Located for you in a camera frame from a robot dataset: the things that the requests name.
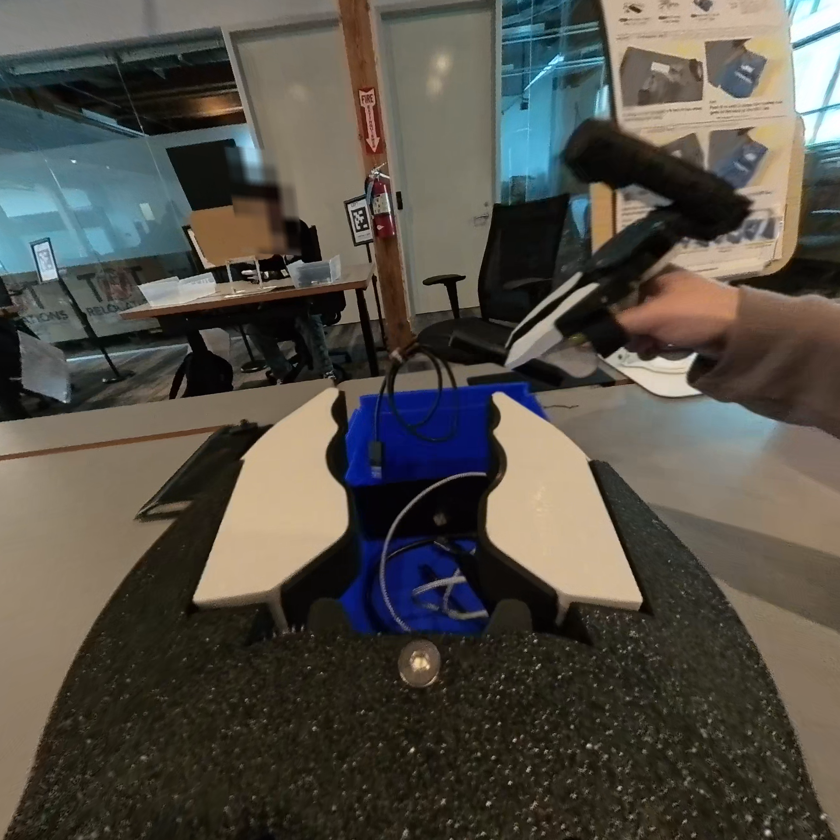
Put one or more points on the dark wall screen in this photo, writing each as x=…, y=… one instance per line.
x=197, y=174

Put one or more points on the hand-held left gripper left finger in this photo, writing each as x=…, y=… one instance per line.
x=275, y=512

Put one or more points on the blue plastic bin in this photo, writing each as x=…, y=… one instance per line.
x=426, y=459

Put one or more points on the black device box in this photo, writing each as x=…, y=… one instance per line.
x=400, y=508

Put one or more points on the red fire extinguisher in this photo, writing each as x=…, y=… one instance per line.
x=382, y=210

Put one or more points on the black flat pad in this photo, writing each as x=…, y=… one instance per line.
x=197, y=466

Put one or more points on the black backpack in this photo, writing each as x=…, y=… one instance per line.
x=200, y=374

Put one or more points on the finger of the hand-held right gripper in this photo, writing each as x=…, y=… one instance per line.
x=535, y=348
x=551, y=308

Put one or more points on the person's right forearm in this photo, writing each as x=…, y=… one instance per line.
x=787, y=354

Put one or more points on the black and white marker sign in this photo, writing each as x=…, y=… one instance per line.
x=358, y=220

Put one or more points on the person's right hand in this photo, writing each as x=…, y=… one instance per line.
x=689, y=315

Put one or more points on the small framed sign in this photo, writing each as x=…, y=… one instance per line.
x=43, y=259

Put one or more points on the clear plastic container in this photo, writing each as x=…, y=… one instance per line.
x=174, y=290
x=315, y=272

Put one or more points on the cardboard box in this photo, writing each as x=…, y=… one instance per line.
x=216, y=239

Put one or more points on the white door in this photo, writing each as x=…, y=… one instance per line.
x=439, y=164

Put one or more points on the wooden post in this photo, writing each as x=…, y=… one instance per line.
x=374, y=65

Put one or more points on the black office chair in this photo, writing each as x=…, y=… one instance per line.
x=518, y=262

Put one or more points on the instruction poster stand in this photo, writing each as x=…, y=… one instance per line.
x=663, y=79

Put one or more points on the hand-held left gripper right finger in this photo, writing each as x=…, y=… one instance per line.
x=558, y=512

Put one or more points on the red fire sign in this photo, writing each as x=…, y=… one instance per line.
x=370, y=121

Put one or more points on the wooden desk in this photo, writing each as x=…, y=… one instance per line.
x=262, y=298

